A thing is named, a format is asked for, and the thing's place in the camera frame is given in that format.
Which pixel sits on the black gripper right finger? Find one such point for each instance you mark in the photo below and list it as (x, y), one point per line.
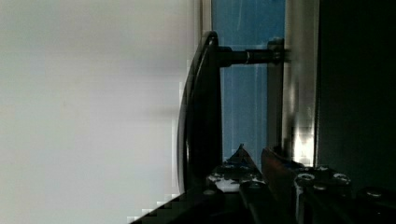
(310, 195)

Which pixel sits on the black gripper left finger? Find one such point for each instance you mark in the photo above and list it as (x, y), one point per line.
(235, 171)

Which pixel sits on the oven door with black handle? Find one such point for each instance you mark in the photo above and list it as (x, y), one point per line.
(252, 84)

